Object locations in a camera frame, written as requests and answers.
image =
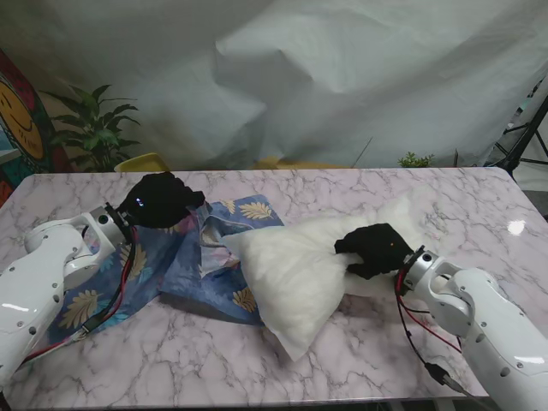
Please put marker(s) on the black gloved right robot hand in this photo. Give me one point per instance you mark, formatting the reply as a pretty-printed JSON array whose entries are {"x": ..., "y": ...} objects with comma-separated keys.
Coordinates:
[{"x": 381, "y": 252}]

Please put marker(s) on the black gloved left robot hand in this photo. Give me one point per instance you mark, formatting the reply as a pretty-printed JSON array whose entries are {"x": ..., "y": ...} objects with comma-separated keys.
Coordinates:
[{"x": 162, "y": 201}]

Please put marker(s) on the blue leaf print pillowcase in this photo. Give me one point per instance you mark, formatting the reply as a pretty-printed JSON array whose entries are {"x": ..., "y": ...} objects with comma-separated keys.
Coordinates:
[{"x": 192, "y": 282}]

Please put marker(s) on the white pillow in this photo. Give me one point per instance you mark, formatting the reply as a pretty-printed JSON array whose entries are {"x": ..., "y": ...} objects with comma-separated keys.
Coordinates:
[{"x": 291, "y": 278}]

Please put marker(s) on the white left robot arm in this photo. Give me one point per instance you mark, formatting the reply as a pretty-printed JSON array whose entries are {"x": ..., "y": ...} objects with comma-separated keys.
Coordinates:
[{"x": 25, "y": 291}]

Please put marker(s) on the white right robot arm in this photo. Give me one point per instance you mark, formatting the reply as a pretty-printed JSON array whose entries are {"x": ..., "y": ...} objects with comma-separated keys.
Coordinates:
[{"x": 484, "y": 308}]

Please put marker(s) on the yellow plastic chair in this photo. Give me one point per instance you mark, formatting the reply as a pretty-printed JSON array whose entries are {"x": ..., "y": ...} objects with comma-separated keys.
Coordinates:
[{"x": 141, "y": 162}]

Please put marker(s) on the small green plant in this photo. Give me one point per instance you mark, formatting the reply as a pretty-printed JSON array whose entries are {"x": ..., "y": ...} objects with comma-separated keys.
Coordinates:
[{"x": 414, "y": 161}]

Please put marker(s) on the large green potted plant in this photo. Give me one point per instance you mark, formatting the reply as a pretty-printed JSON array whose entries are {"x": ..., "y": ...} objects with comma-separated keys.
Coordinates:
[{"x": 96, "y": 128}]

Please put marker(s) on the thin brown stick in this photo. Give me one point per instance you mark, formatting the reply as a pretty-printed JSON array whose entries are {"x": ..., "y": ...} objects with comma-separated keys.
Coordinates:
[{"x": 363, "y": 151}]

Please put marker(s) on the mustard yellow fabric item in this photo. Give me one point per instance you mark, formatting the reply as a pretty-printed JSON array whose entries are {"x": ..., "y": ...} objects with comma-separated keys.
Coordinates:
[{"x": 274, "y": 162}]

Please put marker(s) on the colourful smiley painted board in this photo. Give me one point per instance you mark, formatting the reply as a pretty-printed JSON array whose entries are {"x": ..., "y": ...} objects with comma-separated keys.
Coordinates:
[{"x": 21, "y": 120}]

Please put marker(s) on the black tripod stand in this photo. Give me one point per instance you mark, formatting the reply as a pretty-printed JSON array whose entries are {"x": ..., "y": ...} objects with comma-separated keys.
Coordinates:
[{"x": 524, "y": 137}]

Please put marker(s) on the white backdrop sheet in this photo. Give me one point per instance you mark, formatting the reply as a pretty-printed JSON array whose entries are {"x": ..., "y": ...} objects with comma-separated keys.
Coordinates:
[{"x": 299, "y": 64}]

